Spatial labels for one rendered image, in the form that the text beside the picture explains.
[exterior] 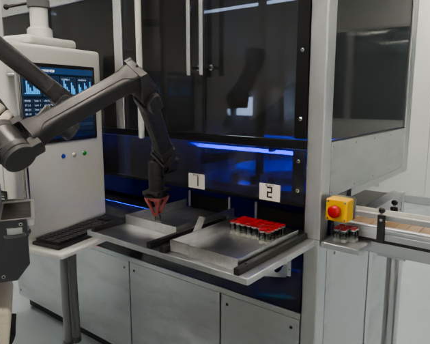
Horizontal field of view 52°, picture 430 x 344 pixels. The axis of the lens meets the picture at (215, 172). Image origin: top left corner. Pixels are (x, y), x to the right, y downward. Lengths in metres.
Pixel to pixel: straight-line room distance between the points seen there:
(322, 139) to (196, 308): 0.92
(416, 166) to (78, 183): 4.84
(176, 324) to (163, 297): 0.13
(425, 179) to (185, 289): 4.61
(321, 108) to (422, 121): 4.67
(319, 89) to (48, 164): 1.09
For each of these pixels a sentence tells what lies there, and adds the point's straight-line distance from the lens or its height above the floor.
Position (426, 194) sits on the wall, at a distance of 6.16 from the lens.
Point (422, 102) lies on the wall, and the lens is 6.07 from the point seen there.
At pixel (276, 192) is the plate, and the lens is 1.55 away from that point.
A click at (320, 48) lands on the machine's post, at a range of 1.45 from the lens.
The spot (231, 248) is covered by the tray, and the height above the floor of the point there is 0.88.
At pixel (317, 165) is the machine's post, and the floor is 1.13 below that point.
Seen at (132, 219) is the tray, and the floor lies 0.90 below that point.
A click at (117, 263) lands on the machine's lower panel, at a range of 2.25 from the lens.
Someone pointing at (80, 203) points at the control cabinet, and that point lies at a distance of 2.02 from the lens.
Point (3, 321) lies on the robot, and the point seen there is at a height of 0.77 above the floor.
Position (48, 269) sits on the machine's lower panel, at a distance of 2.81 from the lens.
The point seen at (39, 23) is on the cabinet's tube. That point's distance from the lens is 1.96.
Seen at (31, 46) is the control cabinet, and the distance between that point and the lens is 1.84.
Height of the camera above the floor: 1.35
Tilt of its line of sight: 10 degrees down
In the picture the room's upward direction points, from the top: straight up
